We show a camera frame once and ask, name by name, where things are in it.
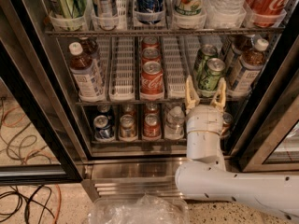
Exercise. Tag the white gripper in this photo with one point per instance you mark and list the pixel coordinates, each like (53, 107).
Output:
(204, 118)

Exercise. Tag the green can shelf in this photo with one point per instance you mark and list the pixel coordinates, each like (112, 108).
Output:
(205, 53)
(211, 74)

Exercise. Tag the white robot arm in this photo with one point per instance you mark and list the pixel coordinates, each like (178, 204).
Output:
(204, 176)

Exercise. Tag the orange can bottom shelf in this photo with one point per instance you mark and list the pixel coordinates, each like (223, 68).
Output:
(227, 122)

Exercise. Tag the water bottle bottom shelf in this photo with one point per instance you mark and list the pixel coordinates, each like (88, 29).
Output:
(174, 124)

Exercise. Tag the front red cola can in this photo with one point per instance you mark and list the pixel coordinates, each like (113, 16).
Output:
(152, 78)

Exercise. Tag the red cola can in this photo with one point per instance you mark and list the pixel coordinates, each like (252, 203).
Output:
(151, 55)
(152, 78)
(150, 42)

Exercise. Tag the red can bottom shelf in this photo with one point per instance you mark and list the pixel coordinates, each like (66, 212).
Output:
(152, 126)

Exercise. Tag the right glass fridge door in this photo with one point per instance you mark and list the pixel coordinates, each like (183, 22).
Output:
(272, 110)

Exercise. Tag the glass fridge door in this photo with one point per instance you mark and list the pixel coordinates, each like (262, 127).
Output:
(34, 71)
(272, 110)

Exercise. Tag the gold can bottom shelf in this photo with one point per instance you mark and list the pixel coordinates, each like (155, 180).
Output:
(127, 128)

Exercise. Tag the blue can bottom shelf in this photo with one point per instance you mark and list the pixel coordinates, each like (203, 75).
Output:
(103, 127)

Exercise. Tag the red cola bottle top shelf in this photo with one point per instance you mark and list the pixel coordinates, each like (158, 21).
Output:
(265, 13)

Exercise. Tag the steel fridge base grille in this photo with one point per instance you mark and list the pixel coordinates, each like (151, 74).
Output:
(134, 177)

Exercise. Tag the left glass fridge door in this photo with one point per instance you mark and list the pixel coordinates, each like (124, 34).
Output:
(34, 71)

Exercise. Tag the right front tea bottle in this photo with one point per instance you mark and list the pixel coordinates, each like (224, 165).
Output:
(248, 66)

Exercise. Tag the tea bottle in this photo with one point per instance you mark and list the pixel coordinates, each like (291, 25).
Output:
(248, 66)
(85, 71)
(90, 47)
(239, 44)

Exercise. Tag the empty white glide tray right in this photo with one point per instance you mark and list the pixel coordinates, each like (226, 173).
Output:
(176, 69)

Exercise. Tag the right rear tea bottle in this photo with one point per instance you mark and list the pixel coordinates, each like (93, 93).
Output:
(239, 44)

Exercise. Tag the left front tea bottle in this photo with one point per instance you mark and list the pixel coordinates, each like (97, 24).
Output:
(85, 71)

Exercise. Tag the left rear tea bottle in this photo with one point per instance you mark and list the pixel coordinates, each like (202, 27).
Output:
(90, 47)

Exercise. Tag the clear plastic bin with bag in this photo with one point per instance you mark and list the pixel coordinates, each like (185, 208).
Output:
(146, 209)

